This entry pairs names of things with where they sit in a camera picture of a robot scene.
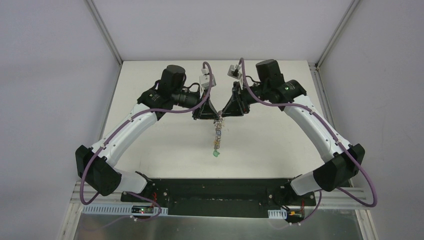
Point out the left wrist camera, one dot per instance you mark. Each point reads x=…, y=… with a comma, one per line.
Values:
x=206, y=80

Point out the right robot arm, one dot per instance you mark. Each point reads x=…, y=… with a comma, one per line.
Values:
x=342, y=160

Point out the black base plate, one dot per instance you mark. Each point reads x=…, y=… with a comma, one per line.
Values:
x=220, y=197

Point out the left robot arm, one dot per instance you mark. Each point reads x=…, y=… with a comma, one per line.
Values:
x=96, y=164

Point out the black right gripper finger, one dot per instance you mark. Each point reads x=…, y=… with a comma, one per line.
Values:
x=234, y=105
x=232, y=114

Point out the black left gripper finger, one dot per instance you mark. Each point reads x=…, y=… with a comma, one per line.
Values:
x=212, y=110
x=207, y=117

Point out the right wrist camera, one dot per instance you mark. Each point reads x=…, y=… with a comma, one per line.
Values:
x=235, y=71

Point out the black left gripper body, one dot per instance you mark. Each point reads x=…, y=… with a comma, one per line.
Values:
x=199, y=105

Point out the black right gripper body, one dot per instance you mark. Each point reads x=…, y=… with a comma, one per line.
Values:
x=241, y=102

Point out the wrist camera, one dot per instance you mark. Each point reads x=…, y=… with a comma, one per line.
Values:
x=235, y=71
x=206, y=80

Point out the large metal keyring with rings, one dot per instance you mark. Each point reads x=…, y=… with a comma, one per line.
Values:
x=218, y=125

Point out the right white cable duct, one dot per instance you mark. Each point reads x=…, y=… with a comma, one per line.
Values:
x=277, y=214

